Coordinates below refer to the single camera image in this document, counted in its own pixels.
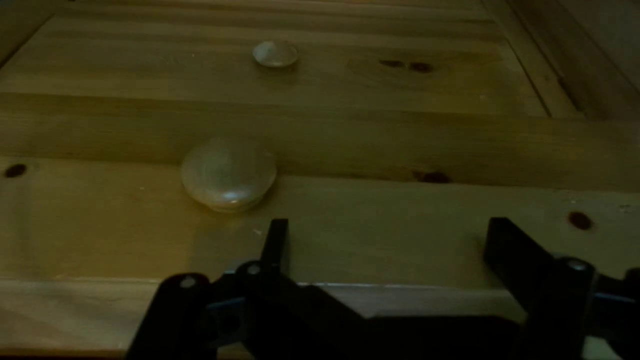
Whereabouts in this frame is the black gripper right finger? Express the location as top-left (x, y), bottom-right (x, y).
top-left (483, 216), bottom-right (640, 360)

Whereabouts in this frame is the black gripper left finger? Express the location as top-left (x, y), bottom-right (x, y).
top-left (127, 216), bottom-right (369, 360)

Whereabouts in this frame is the wooden drawer with knob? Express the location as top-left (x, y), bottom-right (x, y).
top-left (0, 153), bottom-right (640, 358)

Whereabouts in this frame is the lower wooden drawer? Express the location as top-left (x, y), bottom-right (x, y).
top-left (0, 10), bottom-right (584, 123)

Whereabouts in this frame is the large round wooden knob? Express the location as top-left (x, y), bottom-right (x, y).
top-left (178, 133), bottom-right (281, 216)

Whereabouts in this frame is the wooden dresser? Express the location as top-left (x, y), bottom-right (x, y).
top-left (0, 0), bottom-right (640, 360)

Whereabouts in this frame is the small round wooden knob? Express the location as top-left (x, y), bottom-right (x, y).
top-left (251, 38), bottom-right (302, 71)

